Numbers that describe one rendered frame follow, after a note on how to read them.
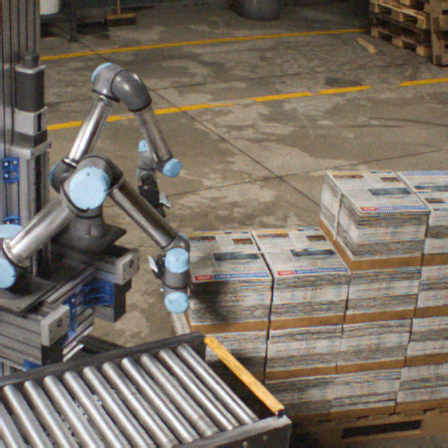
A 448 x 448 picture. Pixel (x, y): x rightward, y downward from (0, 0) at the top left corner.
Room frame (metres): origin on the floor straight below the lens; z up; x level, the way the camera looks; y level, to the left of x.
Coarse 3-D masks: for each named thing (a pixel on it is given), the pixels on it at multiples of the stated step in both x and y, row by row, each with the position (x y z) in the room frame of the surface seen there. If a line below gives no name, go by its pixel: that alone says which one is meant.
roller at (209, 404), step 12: (168, 348) 2.52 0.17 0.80; (168, 360) 2.46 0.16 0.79; (180, 372) 2.40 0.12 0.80; (180, 384) 2.37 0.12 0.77; (192, 384) 2.34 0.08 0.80; (192, 396) 2.31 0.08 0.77; (204, 396) 2.28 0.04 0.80; (204, 408) 2.24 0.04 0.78; (216, 408) 2.22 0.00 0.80; (216, 420) 2.19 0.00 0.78; (228, 420) 2.17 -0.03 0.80
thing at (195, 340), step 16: (176, 336) 2.59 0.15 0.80; (192, 336) 2.60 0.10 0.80; (112, 352) 2.46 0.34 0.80; (128, 352) 2.47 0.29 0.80; (144, 352) 2.48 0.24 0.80; (48, 368) 2.34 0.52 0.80; (64, 368) 2.35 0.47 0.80; (80, 368) 2.37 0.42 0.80; (96, 368) 2.39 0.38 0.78; (0, 384) 2.24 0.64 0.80; (16, 384) 2.25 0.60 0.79; (64, 384) 2.34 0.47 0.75; (0, 400) 2.23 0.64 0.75; (48, 400) 2.31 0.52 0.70
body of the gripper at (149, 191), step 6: (144, 180) 3.46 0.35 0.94; (150, 180) 3.46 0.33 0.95; (138, 186) 3.41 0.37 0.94; (144, 186) 3.41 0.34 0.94; (150, 186) 3.38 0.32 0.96; (156, 186) 3.38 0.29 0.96; (144, 192) 3.38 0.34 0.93; (150, 192) 3.38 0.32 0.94; (156, 192) 3.37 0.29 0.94; (144, 198) 3.36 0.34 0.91; (150, 198) 3.38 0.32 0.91; (156, 198) 3.38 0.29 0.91; (156, 204) 3.38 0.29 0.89
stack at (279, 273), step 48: (192, 240) 3.21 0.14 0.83; (240, 240) 3.24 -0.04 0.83; (288, 240) 3.27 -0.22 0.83; (192, 288) 2.91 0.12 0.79; (240, 288) 2.95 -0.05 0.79; (288, 288) 3.00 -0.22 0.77; (336, 288) 3.05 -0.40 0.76; (384, 288) 3.10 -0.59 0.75; (432, 288) 3.15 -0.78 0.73; (240, 336) 2.95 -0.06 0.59; (288, 336) 3.00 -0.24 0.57; (336, 336) 3.05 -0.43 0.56; (384, 336) 3.09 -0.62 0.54; (432, 336) 3.16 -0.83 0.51; (240, 384) 2.96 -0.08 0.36; (288, 384) 3.00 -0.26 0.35; (336, 384) 3.06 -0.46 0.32; (384, 384) 3.11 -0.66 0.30; (432, 384) 3.16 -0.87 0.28; (336, 432) 3.06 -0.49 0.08; (432, 432) 3.17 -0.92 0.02
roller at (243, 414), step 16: (176, 352) 2.53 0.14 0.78; (192, 352) 2.51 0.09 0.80; (192, 368) 2.44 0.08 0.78; (208, 368) 2.42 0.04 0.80; (208, 384) 2.36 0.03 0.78; (224, 384) 2.35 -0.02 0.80; (224, 400) 2.28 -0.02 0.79; (240, 400) 2.27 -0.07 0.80; (240, 416) 2.20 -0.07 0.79; (256, 416) 2.20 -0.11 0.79
